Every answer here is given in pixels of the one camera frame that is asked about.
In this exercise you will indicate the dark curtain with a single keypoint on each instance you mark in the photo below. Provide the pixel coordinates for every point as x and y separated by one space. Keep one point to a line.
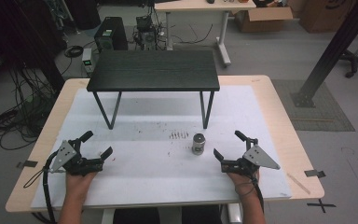
18 34

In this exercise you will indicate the person's right hand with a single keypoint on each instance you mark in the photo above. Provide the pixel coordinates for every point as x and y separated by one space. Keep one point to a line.
244 182

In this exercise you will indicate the metal cylinder weight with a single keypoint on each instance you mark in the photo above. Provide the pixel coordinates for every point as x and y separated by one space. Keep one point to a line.
199 143

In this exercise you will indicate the black computer tower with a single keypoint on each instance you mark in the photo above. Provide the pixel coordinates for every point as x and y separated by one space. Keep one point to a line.
112 34

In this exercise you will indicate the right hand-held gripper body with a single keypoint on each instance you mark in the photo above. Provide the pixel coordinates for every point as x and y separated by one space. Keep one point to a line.
248 160

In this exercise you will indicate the black metal stand beam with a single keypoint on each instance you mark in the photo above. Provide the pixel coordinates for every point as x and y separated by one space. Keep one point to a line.
332 53

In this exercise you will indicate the white-legged wooden desk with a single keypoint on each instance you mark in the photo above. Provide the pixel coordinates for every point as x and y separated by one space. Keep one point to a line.
199 5

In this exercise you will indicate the black tape strip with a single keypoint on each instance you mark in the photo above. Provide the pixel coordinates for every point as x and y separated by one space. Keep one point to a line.
27 163
314 173

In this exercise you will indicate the black tape cross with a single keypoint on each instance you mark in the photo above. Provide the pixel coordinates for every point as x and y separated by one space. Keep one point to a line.
321 205

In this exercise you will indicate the large closed cardboard box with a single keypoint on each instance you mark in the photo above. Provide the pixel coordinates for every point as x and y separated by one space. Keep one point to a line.
326 15

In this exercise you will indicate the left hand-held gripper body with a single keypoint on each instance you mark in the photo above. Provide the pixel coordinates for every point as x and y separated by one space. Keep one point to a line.
74 161

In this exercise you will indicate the grey floor mat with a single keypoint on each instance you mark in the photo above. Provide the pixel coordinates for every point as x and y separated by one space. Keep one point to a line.
326 115

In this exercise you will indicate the black desk shelf riser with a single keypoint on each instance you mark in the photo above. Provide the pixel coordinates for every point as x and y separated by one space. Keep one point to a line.
154 70

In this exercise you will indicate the open cardboard box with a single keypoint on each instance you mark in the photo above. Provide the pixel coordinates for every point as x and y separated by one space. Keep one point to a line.
262 20

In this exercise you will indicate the grey bench power supply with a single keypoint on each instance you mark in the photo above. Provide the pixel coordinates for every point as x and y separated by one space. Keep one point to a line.
87 60

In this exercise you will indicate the person's legs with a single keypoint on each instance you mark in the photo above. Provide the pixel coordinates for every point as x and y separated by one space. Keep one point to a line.
167 215

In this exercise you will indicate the dark wrist band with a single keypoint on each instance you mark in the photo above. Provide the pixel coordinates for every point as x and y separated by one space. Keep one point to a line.
245 186

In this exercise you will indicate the person's left hand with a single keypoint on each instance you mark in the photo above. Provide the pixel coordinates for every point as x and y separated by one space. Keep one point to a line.
79 183

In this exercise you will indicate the white table mat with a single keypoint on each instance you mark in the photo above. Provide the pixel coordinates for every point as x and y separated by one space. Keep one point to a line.
155 177

